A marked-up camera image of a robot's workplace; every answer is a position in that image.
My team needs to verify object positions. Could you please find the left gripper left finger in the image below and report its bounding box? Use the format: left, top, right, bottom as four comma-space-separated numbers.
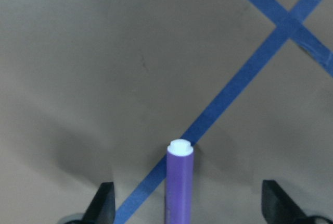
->
83, 182, 115, 224

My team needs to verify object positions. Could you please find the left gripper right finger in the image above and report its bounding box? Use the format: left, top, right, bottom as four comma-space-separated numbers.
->
261, 180, 307, 224

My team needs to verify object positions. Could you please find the purple pen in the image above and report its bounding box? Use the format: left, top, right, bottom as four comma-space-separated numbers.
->
165, 139, 194, 223

